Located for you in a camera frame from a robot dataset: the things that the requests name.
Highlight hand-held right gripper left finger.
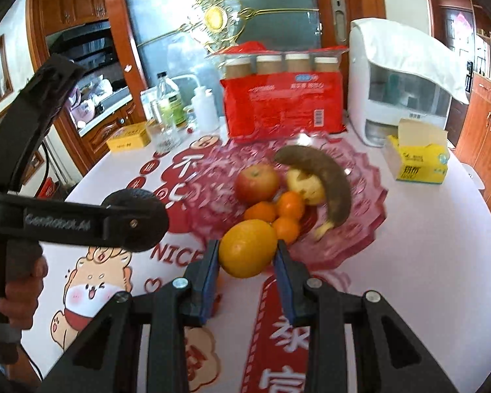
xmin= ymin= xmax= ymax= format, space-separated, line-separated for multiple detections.
xmin=39 ymin=239 xmax=222 ymax=393

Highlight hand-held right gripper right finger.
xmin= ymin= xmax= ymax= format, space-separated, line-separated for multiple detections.
xmin=273 ymin=241 xmax=459 ymax=393

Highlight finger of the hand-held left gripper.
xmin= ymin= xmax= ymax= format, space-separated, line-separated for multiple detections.
xmin=102 ymin=204 xmax=150 ymax=250

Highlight mandarin orange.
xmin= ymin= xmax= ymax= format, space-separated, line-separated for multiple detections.
xmin=272 ymin=217 xmax=302 ymax=245
xmin=276 ymin=191 xmax=307 ymax=220
xmin=244 ymin=201 xmax=278 ymax=223
xmin=218 ymin=219 xmax=279 ymax=279

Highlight yellow pear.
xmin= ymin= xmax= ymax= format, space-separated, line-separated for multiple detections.
xmin=285 ymin=168 xmax=326 ymax=206

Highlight red apple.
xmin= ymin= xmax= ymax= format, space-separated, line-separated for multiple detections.
xmin=234 ymin=164 xmax=281 ymax=204

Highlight pink glass fruit bowl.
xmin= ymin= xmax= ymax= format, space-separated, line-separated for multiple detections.
xmin=184 ymin=133 xmax=390 ymax=271

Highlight overripe brown banana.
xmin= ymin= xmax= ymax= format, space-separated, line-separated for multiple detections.
xmin=274 ymin=145 xmax=353 ymax=241

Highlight person's left hand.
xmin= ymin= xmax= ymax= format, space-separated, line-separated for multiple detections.
xmin=0 ymin=243 xmax=49 ymax=330

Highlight red lidded jar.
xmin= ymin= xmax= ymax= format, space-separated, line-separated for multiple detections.
xmin=37 ymin=176 xmax=59 ymax=202

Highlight yellow tin box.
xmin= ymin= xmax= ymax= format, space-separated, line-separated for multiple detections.
xmin=106 ymin=123 xmax=152 ymax=155

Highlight clear drinking glass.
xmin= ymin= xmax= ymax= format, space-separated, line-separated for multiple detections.
xmin=149 ymin=121 xmax=181 ymax=153

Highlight pink plastic bag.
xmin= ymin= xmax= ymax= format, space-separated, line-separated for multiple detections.
xmin=69 ymin=90 xmax=97 ymax=125

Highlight clear bottle with green label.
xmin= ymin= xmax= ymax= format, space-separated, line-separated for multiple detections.
xmin=155 ymin=72 xmax=187 ymax=130

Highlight white squeeze bottle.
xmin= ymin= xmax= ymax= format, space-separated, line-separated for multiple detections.
xmin=190 ymin=86 xmax=220 ymax=132

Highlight yellow tissue box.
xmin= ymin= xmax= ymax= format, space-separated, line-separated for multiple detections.
xmin=382 ymin=119 xmax=451 ymax=185

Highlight red pack of jars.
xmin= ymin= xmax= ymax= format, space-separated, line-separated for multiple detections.
xmin=220 ymin=42 xmax=349 ymax=144

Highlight white countertop dispenser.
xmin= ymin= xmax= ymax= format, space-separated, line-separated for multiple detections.
xmin=347 ymin=18 xmax=453 ymax=149

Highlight wooden sideboard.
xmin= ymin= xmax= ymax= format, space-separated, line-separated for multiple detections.
xmin=454 ymin=71 xmax=491 ymax=224

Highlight frosted glass door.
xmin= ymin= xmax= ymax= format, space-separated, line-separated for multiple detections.
xmin=120 ymin=0 xmax=325 ymax=91

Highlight white cloth cover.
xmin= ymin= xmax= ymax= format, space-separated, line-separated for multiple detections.
xmin=351 ymin=18 xmax=472 ymax=104

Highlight dark wooden door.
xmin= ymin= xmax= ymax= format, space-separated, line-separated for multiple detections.
xmin=427 ymin=0 xmax=476 ymax=91

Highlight wooden kitchen wall cabinet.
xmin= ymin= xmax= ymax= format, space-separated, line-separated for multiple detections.
xmin=29 ymin=0 xmax=109 ymax=38

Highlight metal door handle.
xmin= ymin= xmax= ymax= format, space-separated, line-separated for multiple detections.
xmin=331 ymin=0 xmax=349 ymax=44

